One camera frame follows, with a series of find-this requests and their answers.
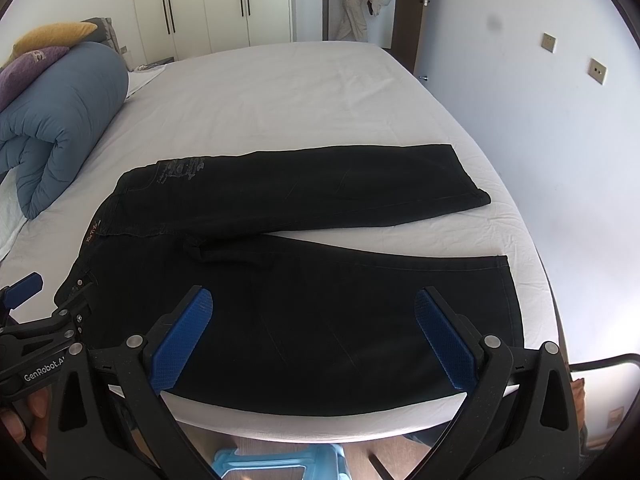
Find white folded sheet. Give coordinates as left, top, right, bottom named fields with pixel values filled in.
left=125, top=65, right=166, bottom=100

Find upper beige wall switch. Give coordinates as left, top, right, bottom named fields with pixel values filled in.
left=540, top=32, right=556, bottom=53

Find black denim pants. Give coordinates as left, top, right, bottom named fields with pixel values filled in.
left=54, top=144, right=524, bottom=416

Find light blue plastic stool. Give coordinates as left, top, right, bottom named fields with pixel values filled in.
left=212, top=443, right=352, bottom=480

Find person's left hand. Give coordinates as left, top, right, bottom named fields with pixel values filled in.
left=1, top=387, right=51, bottom=460

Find dark brown door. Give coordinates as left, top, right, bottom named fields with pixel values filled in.
left=390, top=0, right=432, bottom=74

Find yellow pillow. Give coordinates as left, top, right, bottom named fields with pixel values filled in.
left=11, top=22, right=98, bottom=58

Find blue rolled duvet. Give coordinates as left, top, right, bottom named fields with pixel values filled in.
left=1, top=42, right=129, bottom=220

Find person in beige clothes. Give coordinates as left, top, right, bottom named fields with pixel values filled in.
left=335, top=0, right=390, bottom=42

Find white wardrobe with black handles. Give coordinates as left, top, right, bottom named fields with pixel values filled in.
left=134, top=0, right=293, bottom=62

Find purple pillow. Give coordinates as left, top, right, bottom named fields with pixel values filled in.
left=0, top=47, right=70, bottom=110

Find white bed mattress sheet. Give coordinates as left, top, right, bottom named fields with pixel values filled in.
left=0, top=40, right=569, bottom=444

